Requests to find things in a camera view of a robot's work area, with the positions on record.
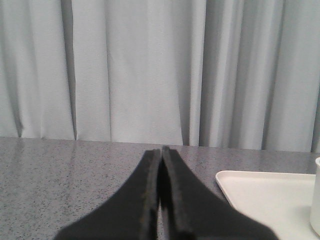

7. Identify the grey pleated curtain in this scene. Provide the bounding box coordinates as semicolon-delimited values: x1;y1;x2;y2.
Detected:
0;0;320;152

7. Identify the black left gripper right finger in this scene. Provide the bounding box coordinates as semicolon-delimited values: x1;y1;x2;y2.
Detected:
159;146;277;240

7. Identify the cream rectangular plastic tray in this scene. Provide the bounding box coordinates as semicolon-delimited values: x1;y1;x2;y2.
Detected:
215;170;320;240

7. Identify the white smiley mug black handle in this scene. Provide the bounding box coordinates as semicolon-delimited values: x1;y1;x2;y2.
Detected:
310;157;320;235

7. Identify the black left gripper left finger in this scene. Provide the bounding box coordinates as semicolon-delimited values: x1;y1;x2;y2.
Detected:
55;149;161;240

